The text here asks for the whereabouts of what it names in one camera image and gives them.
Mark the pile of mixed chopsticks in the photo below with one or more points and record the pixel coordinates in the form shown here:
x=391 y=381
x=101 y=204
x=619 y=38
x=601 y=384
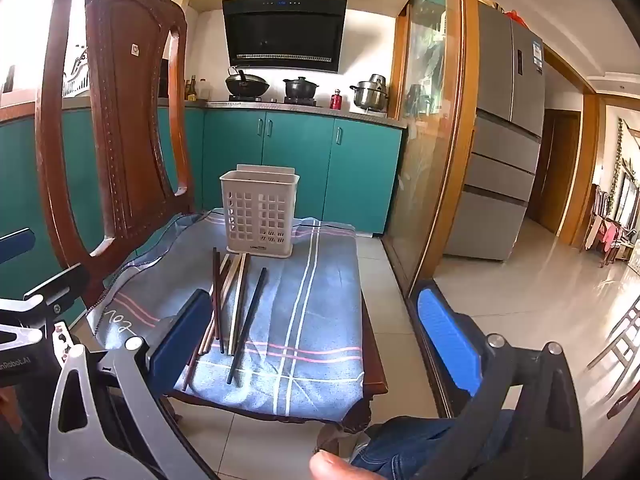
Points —
x=235 y=310

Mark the silver refrigerator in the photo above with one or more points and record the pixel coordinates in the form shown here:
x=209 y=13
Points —
x=500 y=185

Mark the green wall garland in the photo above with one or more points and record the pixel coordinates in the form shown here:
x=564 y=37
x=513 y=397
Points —
x=617 y=160

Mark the wood-framed glass sliding door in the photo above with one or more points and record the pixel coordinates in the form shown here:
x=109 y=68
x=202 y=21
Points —
x=430 y=160

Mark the person's right hand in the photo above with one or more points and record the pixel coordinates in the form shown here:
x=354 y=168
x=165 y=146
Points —
x=337 y=467

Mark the black wok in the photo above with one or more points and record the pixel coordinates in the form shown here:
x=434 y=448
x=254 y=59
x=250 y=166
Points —
x=247 y=85

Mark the row of condiment bottles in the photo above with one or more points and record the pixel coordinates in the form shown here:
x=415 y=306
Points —
x=204 y=89

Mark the teal base cabinets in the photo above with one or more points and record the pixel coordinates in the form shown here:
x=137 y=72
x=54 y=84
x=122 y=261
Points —
x=300 y=170

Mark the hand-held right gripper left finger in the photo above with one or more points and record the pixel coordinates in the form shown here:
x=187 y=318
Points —
x=180 y=345

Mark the gas stove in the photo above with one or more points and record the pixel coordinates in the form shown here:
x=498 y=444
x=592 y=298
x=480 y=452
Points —
x=300 y=102

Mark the black lidded pot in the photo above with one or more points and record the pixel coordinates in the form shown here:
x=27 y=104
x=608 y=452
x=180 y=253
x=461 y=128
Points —
x=300 y=89

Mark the red bottle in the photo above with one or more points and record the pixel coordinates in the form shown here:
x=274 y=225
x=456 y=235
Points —
x=336 y=101

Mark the wooden ladder-back chair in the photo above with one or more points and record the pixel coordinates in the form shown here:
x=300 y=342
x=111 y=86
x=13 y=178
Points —
x=625 y=327

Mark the stainless steel stockpot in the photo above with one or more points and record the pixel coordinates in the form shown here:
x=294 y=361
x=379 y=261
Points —
x=370 y=95

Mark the brown wooden door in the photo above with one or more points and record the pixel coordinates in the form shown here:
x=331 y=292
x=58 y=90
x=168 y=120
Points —
x=555 y=170

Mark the white slotted utensil basket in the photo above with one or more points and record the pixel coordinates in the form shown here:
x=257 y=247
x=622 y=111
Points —
x=256 y=252

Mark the grey kitchen countertop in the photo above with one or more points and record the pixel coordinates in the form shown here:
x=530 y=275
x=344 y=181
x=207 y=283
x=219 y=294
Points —
x=350 y=114

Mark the red bag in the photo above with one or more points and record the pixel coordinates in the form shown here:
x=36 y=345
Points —
x=517 y=17

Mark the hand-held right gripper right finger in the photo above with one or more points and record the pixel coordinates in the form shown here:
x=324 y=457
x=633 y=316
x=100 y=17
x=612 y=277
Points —
x=445 y=340

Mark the kitchen window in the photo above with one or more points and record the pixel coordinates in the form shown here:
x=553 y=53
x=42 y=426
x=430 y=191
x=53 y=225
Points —
x=75 y=75

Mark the blue plaid cloth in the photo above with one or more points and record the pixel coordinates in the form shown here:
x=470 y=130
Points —
x=310 y=310

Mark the clothes drying rack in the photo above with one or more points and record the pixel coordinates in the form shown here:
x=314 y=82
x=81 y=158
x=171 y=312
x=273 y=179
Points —
x=607 y=235

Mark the black range hood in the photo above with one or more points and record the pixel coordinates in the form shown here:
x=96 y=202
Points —
x=285 y=35

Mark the small dark wooden table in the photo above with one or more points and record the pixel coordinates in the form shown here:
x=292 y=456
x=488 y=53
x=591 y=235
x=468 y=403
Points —
x=375 y=360

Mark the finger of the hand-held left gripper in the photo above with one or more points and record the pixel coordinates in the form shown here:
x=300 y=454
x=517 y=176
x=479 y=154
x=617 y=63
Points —
x=62 y=285
x=15 y=246

